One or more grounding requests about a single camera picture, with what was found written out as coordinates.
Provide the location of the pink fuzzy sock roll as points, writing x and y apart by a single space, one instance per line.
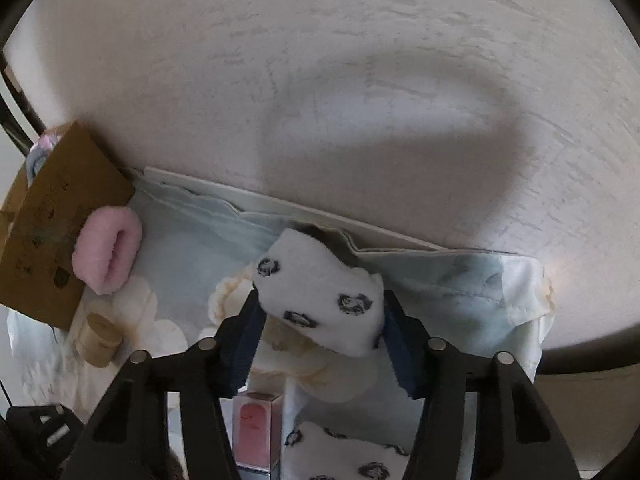
106 251

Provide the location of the pink striped cardboard box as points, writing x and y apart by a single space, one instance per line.
55 230

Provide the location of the black metal bar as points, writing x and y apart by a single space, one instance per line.
14 107

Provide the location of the white printed sock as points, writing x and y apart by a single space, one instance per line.
345 455
320 295

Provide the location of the wooden lid jar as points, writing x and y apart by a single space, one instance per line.
100 338

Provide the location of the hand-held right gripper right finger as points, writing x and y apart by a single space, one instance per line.
401 357

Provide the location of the pink lip gloss box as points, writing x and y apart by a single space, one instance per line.
255 427

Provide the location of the floral blue bed sheet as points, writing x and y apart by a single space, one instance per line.
200 245

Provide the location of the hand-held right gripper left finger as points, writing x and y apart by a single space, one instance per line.
245 352

